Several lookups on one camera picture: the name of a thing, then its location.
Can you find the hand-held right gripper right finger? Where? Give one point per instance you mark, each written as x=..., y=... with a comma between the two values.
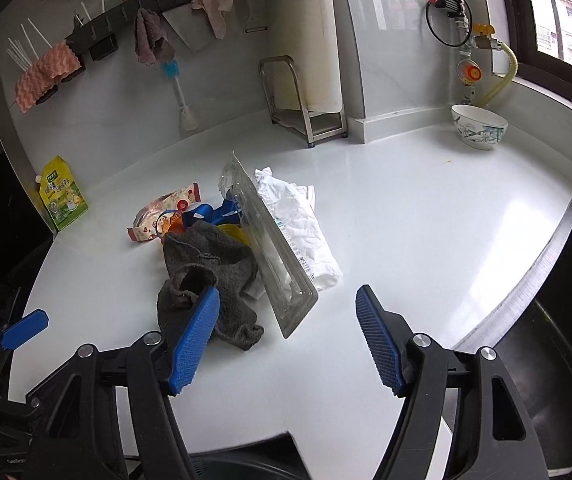
x=378, y=340

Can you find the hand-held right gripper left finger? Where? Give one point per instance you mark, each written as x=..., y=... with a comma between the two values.
x=193, y=340

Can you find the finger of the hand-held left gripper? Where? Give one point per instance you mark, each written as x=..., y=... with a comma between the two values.
x=23, y=327

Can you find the dark grey rag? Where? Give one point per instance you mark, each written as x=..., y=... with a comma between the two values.
x=206, y=255

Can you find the clear plastic blister tray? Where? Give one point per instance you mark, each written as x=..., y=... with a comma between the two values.
x=286, y=280

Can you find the yellow plastic container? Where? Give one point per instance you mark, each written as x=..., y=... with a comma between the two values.
x=236, y=232

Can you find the white plastic bag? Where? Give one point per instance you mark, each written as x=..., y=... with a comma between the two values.
x=311, y=230

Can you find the pink snack wrapper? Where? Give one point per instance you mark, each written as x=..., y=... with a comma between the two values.
x=161, y=210

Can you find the yellow green seasoning pouch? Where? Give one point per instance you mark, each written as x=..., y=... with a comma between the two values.
x=63, y=195

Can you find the steel board rack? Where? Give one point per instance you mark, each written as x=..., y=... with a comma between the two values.
x=311, y=125

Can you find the white patterned bowl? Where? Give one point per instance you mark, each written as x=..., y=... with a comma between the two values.
x=478, y=132

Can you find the white bottle brush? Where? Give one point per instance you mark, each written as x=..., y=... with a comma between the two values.
x=181, y=100

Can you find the pink sponge cloth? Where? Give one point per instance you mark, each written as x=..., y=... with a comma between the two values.
x=46, y=72

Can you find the bundle of white straws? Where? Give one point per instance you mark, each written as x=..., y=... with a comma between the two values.
x=16, y=55

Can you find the gas regulator orange dial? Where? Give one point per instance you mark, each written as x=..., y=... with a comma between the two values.
x=470, y=74

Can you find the clear hanging plastic bag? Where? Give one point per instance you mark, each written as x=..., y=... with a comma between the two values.
x=186, y=35

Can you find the mauve hanging cloth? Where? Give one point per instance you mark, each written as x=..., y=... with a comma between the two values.
x=148, y=35

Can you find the white cutting board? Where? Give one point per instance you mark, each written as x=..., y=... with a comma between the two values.
x=306, y=35

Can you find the pale pink hanging cloth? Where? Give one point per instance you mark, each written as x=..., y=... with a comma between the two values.
x=216, y=0

